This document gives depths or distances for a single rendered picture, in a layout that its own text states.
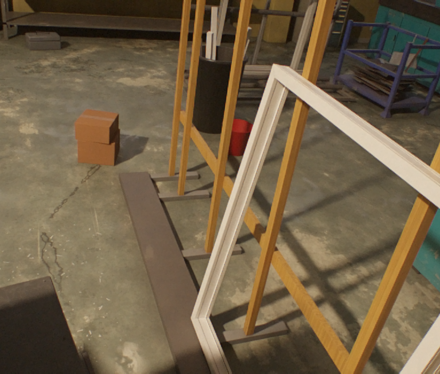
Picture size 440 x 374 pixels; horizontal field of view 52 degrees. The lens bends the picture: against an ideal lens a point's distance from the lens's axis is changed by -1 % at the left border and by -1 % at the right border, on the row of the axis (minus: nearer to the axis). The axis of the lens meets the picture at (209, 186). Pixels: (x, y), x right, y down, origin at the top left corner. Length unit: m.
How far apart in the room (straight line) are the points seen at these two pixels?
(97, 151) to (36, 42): 3.43
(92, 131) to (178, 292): 1.71
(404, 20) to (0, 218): 7.01
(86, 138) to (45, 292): 2.46
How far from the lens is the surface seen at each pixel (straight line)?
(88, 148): 3.95
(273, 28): 9.04
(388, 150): 1.32
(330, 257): 3.33
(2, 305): 1.59
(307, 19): 6.51
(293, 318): 2.80
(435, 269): 3.30
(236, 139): 4.25
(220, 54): 4.95
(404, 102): 6.49
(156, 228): 3.17
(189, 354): 2.43
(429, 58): 8.03
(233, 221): 2.14
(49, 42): 7.16
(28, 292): 1.61
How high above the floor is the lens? 1.95
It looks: 31 degrees down
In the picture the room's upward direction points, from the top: 8 degrees clockwise
